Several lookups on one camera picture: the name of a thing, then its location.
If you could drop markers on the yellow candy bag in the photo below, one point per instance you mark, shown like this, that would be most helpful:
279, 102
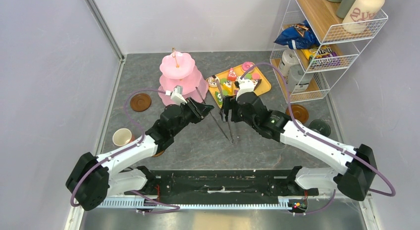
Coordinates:
323, 55

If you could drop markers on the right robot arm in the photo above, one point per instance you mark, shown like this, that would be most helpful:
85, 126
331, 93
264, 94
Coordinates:
350, 169

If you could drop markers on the cream labelled bottle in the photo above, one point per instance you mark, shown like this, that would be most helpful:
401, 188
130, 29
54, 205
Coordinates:
359, 14

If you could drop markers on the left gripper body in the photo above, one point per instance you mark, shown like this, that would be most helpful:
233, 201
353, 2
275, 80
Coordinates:
190, 112

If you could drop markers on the brown saucer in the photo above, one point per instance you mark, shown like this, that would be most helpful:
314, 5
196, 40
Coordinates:
140, 102
300, 113
159, 154

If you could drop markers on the yellow serving tray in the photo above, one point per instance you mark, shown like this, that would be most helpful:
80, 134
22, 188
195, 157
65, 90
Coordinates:
263, 88

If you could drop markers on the white wire shelf rack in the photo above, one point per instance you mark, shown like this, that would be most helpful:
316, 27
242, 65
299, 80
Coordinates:
339, 45

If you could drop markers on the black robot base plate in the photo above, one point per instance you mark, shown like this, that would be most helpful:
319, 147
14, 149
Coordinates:
224, 186

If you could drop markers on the brown saucer right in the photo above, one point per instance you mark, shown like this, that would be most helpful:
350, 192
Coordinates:
300, 113

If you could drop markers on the yellow cake slice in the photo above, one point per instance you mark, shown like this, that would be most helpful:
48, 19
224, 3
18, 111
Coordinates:
228, 87

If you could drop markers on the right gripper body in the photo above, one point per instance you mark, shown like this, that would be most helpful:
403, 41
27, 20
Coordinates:
237, 115

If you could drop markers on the chocolate cake slice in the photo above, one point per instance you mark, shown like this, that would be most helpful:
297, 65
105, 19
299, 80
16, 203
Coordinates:
256, 83

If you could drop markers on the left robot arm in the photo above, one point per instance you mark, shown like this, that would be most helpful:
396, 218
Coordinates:
94, 178

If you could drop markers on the white chocolate-drizzle donut left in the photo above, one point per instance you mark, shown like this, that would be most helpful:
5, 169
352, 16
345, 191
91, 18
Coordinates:
213, 81

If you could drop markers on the grey-green bottle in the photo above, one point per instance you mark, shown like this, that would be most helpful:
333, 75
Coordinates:
344, 8

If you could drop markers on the pink macaron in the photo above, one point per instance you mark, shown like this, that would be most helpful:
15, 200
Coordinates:
256, 76

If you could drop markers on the pink frosted donut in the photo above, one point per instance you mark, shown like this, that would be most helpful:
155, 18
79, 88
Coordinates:
247, 65

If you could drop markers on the dark green cup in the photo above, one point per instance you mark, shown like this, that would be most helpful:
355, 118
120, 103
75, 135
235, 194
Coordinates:
320, 126

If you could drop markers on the beige cup left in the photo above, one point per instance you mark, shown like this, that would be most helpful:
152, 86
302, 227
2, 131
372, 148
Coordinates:
122, 137

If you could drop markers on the grey jar lower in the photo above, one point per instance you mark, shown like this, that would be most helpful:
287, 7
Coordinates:
297, 80

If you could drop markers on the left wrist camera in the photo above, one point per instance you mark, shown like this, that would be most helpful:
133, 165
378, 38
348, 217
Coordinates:
176, 96

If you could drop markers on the white jar upper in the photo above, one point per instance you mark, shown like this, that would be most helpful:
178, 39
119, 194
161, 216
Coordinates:
288, 60

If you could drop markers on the pink three-tier cake stand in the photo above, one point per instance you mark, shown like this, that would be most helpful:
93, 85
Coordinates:
180, 69

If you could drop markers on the blue snack bag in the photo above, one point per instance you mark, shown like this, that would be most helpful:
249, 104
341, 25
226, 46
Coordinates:
298, 36

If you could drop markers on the red strawberry cake slice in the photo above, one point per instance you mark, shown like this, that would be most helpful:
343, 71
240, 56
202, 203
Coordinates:
231, 76

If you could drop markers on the metal serving tongs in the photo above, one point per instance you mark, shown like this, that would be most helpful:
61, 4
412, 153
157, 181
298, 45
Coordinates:
230, 139

